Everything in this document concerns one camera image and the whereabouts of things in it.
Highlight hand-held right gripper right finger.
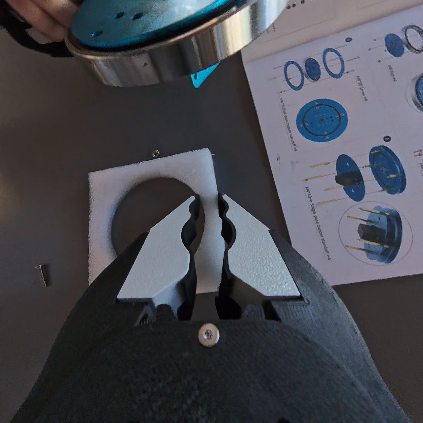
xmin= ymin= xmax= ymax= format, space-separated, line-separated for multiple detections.
xmin=215 ymin=194 xmax=303 ymax=320

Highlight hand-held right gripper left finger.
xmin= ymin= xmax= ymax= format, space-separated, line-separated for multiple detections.
xmin=116 ymin=195 xmax=202 ymax=320

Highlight white foam frame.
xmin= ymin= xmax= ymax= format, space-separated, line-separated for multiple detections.
xmin=87 ymin=148 xmax=221 ymax=295

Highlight blue disc with metal rim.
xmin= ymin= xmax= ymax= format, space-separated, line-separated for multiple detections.
xmin=64 ymin=0 xmax=288 ymax=88

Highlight dark desk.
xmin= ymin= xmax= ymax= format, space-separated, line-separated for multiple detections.
xmin=0 ymin=20 xmax=423 ymax=423

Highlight person's left hand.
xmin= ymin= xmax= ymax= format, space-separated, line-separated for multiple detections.
xmin=6 ymin=0 xmax=76 ymax=42

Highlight printed instruction manual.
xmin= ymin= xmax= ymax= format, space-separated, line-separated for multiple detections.
xmin=241 ymin=0 xmax=423 ymax=286

